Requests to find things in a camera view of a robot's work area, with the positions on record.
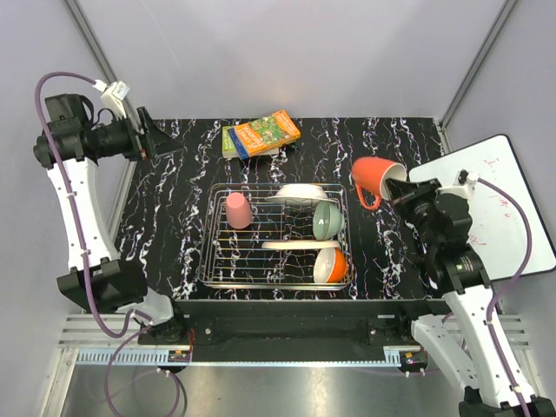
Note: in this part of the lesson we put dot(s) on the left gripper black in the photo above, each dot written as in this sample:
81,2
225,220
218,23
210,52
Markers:
161,142

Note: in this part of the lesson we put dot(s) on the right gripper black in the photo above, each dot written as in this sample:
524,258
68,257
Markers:
403,193

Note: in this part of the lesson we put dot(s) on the orange ceramic mug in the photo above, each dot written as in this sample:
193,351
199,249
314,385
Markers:
370,173

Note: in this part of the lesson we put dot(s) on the pale green ceramic bowl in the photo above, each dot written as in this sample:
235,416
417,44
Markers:
328,221

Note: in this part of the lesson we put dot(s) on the white paper plate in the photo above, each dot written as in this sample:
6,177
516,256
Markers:
299,195

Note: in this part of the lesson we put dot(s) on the orange bowl white inside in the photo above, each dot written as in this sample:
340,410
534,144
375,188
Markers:
330,266

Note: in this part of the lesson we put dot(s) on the pink plastic cup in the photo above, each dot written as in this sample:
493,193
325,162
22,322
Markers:
238,211

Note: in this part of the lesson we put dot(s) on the pink cream floral plate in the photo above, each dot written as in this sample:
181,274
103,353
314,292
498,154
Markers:
299,245

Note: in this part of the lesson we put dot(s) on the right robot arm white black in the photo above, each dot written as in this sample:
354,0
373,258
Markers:
484,369

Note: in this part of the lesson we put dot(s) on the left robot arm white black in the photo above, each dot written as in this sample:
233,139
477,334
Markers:
98,279

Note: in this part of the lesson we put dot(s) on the green book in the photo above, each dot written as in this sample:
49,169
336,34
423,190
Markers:
228,147

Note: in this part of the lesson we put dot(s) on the blue book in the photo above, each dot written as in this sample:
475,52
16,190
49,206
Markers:
240,148

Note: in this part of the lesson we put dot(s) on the white dry erase board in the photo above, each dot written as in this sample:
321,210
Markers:
498,233

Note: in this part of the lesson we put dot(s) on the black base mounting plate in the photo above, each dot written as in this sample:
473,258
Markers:
296,331

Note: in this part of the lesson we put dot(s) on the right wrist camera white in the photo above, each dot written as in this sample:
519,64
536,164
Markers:
464,185

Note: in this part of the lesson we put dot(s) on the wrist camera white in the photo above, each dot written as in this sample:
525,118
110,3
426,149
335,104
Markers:
464,185
112,96

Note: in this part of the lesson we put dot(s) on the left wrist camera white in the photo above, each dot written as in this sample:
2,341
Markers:
112,96

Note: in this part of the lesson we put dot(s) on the steel wire dish rack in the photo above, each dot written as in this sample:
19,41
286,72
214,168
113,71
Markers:
233,258

